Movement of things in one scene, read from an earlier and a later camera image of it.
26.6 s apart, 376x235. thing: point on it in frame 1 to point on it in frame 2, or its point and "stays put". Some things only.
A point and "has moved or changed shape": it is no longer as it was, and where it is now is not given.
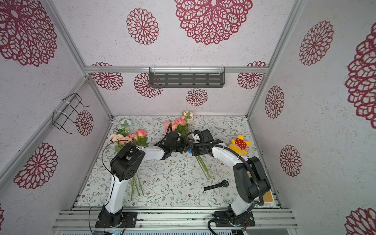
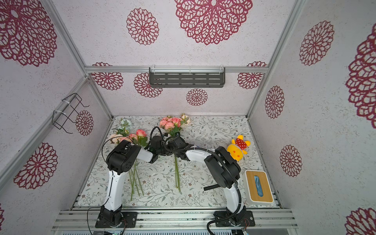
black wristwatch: x=224 y=183 stays put
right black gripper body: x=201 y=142 to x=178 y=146
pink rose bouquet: x=123 y=137 stays put
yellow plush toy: x=240 y=145 stays put
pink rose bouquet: x=181 y=125 has moved or changed shape
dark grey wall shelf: x=187 y=77 stays put
